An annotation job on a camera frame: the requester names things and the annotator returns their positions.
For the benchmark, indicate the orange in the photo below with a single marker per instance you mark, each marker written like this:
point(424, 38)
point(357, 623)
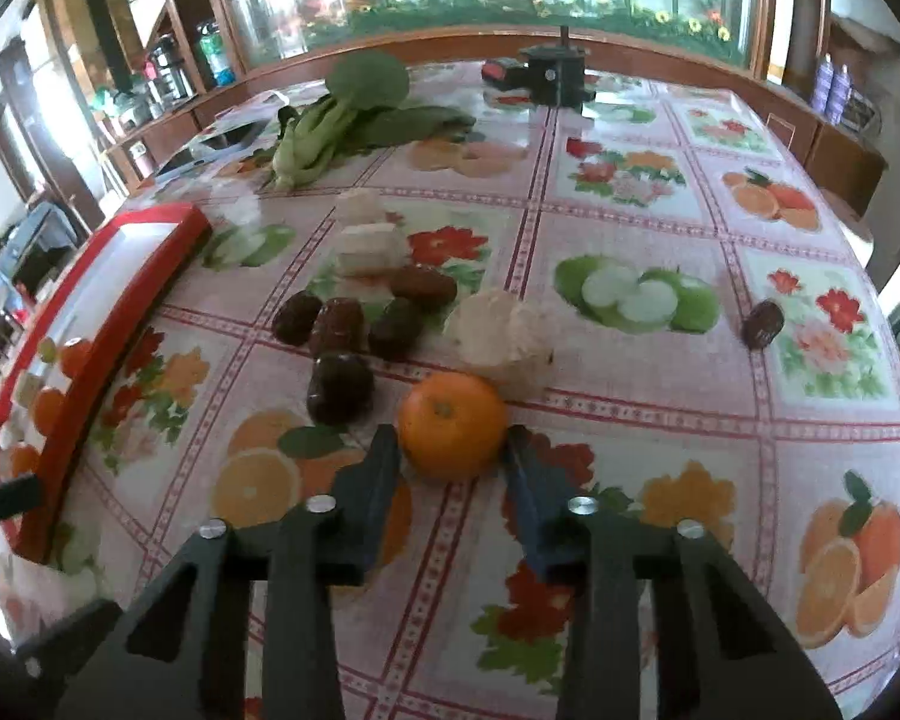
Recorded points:
point(450, 427)

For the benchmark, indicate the white sugarcane chunk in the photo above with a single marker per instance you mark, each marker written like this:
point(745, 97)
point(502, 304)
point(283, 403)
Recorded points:
point(484, 322)
point(26, 391)
point(371, 249)
point(532, 352)
point(360, 206)

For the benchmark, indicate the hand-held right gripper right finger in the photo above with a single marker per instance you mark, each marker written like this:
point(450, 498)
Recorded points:
point(529, 510)

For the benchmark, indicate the red rimmed white tray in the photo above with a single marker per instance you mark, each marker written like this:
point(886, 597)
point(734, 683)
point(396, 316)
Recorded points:
point(157, 255)

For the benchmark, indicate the green bok choy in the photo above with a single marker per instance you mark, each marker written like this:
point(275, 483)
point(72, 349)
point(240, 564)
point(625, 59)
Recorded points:
point(322, 135)

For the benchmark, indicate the green plastic bottle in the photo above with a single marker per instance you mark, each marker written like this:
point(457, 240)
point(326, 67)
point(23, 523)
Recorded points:
point(216, 52)

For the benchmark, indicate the floral fruit print tablecloth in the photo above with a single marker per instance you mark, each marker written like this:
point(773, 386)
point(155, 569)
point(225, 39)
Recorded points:
point(630, 427)

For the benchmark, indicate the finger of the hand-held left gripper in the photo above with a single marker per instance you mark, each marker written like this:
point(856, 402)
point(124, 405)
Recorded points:
point(0, 502)
point(67, 641)

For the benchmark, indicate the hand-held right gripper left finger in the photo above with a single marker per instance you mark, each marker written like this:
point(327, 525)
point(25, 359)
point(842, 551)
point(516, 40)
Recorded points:
point(375, 495)

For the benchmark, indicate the black thermos jug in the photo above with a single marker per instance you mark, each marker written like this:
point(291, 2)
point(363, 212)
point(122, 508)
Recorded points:
point(166, 67)

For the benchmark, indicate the wooden cabinet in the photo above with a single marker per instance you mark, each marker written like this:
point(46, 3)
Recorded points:
point(847, 165)

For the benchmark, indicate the red black box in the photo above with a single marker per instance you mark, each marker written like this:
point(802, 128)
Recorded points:
point(504, 73)

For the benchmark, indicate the black device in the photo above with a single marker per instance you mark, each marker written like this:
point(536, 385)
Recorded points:
point(559, 79)

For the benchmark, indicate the dark red date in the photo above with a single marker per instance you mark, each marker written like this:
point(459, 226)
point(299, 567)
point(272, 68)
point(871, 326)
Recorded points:
point(424, 285)
point(337, 326)
point(296, 315)
point(763, 324)
point(337, 386)
point(394, 326)

